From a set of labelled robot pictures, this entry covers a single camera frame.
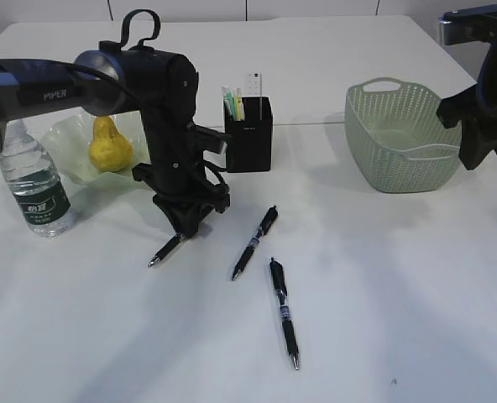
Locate yellow pear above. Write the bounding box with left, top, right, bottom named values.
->
left=88, top=116, right=133, bottom=172

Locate green woven plastic basket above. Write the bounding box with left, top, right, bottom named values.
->
left=344, top=77, right=461, bottom=194

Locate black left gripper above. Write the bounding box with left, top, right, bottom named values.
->
left=132, top=163, right=230, bottom=238

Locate black pen on ruler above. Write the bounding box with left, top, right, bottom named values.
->
left=269, top=258, right=301, bottom=371

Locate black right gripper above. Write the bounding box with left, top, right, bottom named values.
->
left=437, top=86, right=497, bottom=170

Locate black square pen holder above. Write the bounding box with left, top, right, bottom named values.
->
left=223, top=97, right=273, bottom=173

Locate green wavy glass plate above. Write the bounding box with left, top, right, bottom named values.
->
left=39, top=110, right=150, bottom=185

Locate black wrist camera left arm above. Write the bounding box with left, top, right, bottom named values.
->
left=194, top=125, right=233, bottom=154

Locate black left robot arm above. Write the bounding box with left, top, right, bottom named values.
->
left=0, top=15, right=230, bottom=238

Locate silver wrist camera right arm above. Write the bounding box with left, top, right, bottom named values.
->
left=438, top=3, right=497, bottom=45

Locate yellow utility knife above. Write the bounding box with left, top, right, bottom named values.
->
left=233, top=87, right=245, bottom=121

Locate clear plastic ruler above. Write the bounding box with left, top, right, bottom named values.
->
left=243, top=72, right=263, bottom=119

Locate clear water bottle green label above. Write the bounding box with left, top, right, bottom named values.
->
left=0, top=120, right=76, bottom=238

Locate black pen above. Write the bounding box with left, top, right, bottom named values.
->
left=269, top=258, right=301, bottom=371
left=231, top=206, right=278, bottom=280
left=148, top=233, right=184, bottom=268

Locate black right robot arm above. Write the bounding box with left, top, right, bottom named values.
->
left=199, top=33, right=497, bottom=193

